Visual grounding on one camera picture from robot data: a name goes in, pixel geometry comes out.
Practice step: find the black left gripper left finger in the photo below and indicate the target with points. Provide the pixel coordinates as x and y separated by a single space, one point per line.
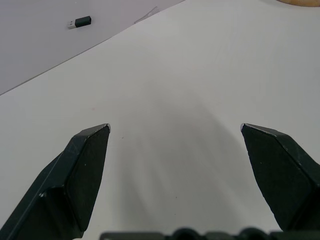
75 180

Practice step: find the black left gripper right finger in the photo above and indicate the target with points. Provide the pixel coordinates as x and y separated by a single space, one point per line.
280 180

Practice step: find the wooden object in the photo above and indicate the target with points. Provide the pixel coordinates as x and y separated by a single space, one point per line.
297 2

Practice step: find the black USB dongle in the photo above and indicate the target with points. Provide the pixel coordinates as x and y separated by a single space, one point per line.
79 22

